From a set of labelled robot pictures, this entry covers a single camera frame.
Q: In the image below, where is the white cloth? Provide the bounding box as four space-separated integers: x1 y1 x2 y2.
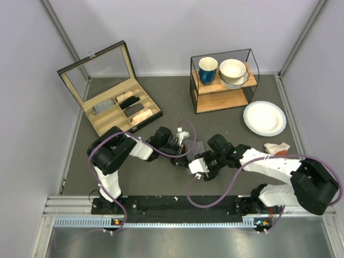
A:
264 142 290 155

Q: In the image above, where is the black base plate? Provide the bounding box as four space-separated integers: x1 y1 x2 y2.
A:
91 195 283 223

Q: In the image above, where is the grey striped underwear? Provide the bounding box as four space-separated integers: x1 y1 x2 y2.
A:
183 140 206 161

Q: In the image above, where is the white paper plate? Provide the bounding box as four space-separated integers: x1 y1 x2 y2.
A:
243 101 286 137

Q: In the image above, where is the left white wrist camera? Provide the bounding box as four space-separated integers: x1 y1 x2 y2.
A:
176 126 190 145

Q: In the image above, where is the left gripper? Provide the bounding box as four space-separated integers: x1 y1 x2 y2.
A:
159 142 191 169

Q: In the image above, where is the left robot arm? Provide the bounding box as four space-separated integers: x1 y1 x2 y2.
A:
87 126 190 214

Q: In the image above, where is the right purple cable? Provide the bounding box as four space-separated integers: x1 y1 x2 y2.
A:
187 154 344 234

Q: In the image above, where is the white scalloped plate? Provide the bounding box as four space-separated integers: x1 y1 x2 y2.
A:
219 72 249 90

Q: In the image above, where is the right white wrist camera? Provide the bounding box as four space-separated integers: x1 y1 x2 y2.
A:
188 158 209 180

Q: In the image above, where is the beige rolled cloth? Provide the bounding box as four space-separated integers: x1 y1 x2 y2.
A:
116 91 133 103

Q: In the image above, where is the pink rolled cloth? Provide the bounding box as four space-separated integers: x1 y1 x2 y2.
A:
132 109 153 126

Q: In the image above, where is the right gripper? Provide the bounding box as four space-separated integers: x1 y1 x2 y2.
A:
195 150 227 181

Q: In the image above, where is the black rolled cloth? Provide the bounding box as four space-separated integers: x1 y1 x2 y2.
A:
119 96 140 110

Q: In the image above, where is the orange cloth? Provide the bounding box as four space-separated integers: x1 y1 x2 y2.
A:
275 150 287 155

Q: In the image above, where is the cream bowl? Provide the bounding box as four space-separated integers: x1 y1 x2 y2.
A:
219 59 247 83

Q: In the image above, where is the grey cable duct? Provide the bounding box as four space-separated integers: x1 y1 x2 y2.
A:
53 217 268 228

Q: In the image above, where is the black wire wooden shelf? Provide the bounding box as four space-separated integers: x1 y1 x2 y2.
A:
190 48 260 114

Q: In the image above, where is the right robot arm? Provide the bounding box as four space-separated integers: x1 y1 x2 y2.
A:
197 134 340 215

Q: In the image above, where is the dark grey rolled cloth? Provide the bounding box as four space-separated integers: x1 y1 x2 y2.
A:
124 103 144 117

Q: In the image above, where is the blue mug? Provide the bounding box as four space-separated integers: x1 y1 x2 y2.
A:
198 56 218 85

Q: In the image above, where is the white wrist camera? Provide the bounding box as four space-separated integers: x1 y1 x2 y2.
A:
176 126 190 145
188 158 209 180

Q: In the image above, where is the black organizer box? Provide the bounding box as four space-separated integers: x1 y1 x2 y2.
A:
58 40 162 136

